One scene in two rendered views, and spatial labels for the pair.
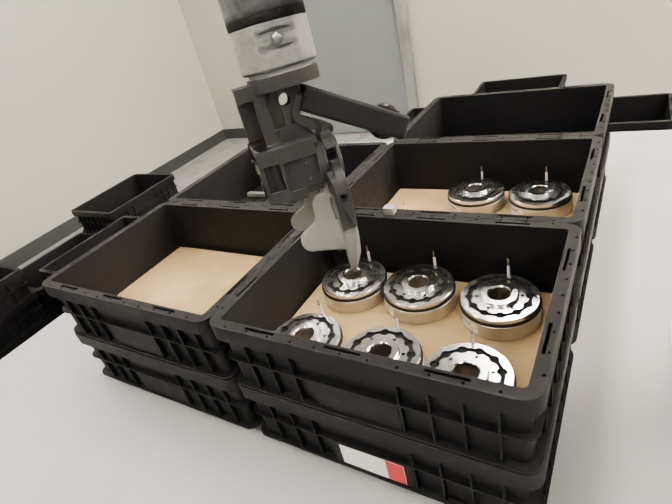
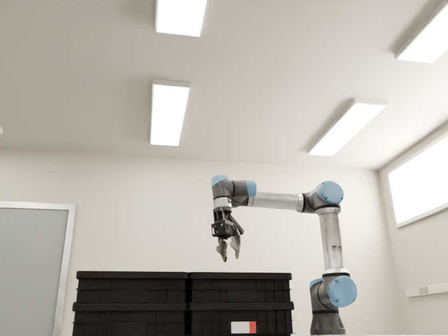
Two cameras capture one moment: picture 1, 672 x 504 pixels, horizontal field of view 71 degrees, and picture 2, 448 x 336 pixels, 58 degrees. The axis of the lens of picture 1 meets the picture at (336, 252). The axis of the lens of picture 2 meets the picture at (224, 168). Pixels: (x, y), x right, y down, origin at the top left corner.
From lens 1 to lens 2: 1.49 m
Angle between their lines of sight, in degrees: 69
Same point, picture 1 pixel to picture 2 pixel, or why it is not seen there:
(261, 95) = (223, 211)
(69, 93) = not seen: outside the picture
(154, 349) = (144, 297)
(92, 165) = not seen: outside the picture
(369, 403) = (248, 291)
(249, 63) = (223, 203)
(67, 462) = not seen: outside the picture
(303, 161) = (230, 227)
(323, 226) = (233, 243)
